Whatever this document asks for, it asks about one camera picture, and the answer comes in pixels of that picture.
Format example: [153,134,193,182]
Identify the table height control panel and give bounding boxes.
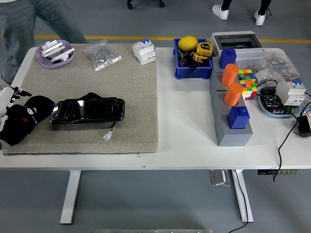
[257,169,297,176]

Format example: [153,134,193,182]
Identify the white circuit breaker blue switches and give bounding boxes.
[132,37,156,66]
[276,78,307,106]

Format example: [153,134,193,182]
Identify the orange cylinder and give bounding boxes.
[224,82,243,107]
[220,64,240,87]

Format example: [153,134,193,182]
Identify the grey-brown mat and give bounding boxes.
[1,43,159,156]

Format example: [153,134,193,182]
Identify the metal floor box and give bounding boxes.
[210,169,231,187]

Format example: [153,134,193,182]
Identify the purple plastic tray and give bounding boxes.
[35,40,75,69]

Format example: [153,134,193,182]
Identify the dark tool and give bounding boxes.
[176,48,195,67]

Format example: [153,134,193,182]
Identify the white plastic strip part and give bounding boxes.
[40,40,65,58]
[50,47,75,63]

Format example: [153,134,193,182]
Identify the light blue bowl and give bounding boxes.
[257,86,301,119]

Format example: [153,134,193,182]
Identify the grey distribution box clear cover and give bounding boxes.
[210,31,265,71]

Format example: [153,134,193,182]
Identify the multicoloured puzzle cube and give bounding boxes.
[237,68,257,84]
[239,80,258,101]

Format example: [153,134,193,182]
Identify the black floor cable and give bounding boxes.
[227,169,249,233]

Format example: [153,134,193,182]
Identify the background person white shoes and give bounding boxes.
[212,0,272,26]

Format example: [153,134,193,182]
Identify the white table leg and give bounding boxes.
[230,169,255,223]
[60,169,82,225]

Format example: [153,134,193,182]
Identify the blue plastic bin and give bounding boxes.
[173,38,214,80]

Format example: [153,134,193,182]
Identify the black power adapter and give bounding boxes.
[294,116,311,138]

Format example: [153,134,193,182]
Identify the yellow black tape measure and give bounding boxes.
[190,51,209,64]
[196,41,213,57]

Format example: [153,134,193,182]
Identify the black adapter cable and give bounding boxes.
[255,79,300,183]

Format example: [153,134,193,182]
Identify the clear bags of small parts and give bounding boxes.
[252,50,301,85]

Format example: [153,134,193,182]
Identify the blue block with knob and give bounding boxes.
[226,106,251,130]
[218,47,237,69]

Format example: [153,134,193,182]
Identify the white plug with coloured wires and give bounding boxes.
[102,121,119,141]

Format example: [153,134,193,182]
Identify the dark electronic parts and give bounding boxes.
[260,87,294,115]

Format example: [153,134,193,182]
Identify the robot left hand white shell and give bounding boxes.
[0,86,38,127]

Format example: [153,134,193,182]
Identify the grey block holder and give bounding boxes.
[209,65,254,147]

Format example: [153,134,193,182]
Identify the clear bag of metal screws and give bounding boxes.
[80,39,122,72]

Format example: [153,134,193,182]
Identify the black office chair base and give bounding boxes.
[126,0,165,10]

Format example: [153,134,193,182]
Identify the yellow ball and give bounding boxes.
[177,35,199,52]

